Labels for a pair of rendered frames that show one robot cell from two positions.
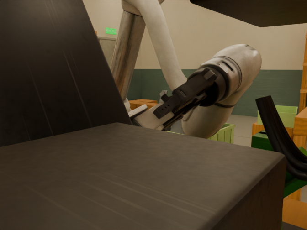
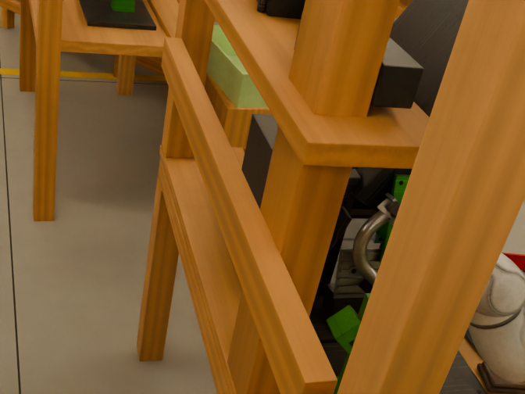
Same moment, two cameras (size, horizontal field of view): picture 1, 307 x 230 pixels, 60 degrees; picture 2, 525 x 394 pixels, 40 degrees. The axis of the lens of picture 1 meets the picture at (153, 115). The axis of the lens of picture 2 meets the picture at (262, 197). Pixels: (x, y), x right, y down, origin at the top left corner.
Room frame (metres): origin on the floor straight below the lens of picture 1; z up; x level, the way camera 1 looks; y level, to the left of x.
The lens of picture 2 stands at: (0.81, -1.30, 1.98)
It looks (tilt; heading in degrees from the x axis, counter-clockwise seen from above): 31 degrees down; 119
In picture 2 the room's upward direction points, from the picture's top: 12 degrees clockwise
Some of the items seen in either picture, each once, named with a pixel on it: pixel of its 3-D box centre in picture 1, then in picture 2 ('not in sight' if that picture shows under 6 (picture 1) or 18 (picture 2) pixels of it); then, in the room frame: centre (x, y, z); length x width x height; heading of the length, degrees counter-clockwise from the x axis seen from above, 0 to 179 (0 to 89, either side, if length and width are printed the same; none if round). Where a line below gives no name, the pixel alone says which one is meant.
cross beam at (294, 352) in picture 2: not in sight; (219, 168); (0.07, -0.18, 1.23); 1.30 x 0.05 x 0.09; 141
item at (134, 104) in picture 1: (147, 111); not in sight; (6.63, 0.16, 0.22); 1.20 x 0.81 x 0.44; 49
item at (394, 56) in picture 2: not in sight; (380, 68); (0.38, -0.25, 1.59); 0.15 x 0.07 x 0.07; 141
